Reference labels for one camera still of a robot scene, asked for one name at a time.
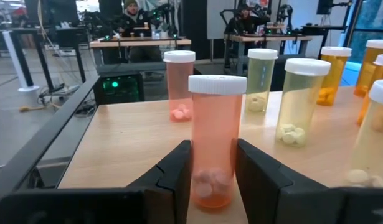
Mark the small pale yellow pill bottle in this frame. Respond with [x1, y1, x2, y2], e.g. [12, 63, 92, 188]
[274, 58, 331, 148]
[345, 79, 383, 189]
[244, 48, 278, 114]

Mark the yellow floor cable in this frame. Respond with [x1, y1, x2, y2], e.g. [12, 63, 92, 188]
[19, 102, 60, 113]

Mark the black computer tower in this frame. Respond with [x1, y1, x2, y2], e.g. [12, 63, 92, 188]
[93, 71, 145, 106]

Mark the black monitor on arm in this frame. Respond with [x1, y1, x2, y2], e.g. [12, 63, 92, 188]
[316, 0, 334, 16]

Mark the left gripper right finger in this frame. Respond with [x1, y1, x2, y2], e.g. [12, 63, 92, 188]
[235, 138, 383, 224]

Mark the large orange pill bottle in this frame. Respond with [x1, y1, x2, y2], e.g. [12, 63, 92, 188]
[354, 39, 383, 98]

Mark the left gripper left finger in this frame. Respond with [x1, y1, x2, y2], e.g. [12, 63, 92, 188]
[0, 139, 192, 224]

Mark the small pink pill bottle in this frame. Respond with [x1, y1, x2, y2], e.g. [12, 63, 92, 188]
[163, 50, 196, 123]
[187, 74, 248, 210]

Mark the person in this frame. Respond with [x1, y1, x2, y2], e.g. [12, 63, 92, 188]
[115, 0, 163, 62]
[224, 2, 272, 37]

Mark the light wooden desk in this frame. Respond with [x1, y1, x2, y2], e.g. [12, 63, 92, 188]
[224, 33, 313, 75]
[89, 36, 192, 66]

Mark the wooden shelf black metal frame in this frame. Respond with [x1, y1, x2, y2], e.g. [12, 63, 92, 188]
[0, 74, 383, 206]

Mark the black standing desk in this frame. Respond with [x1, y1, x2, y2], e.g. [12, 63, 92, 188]
[10, 26, 88, 91]

